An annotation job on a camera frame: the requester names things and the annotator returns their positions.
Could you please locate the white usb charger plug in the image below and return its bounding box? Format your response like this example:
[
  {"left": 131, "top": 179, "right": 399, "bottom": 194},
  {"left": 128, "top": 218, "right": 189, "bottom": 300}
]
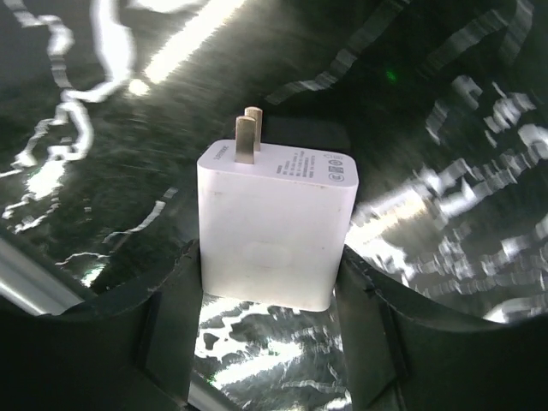
[{"left": 197, "top": 106, "right": 359, "bottom": 312}]

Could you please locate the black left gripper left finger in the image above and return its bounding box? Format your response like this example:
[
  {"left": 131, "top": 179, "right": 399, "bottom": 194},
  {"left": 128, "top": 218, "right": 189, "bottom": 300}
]
[{"left": 1, "top": 241, "right": 202, "bottom": 410}]

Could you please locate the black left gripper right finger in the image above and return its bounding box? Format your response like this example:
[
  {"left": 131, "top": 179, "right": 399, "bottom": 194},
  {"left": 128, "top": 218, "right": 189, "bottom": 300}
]
[{"left": 336, "top": 248, "right": 547, "bottom": 410}]

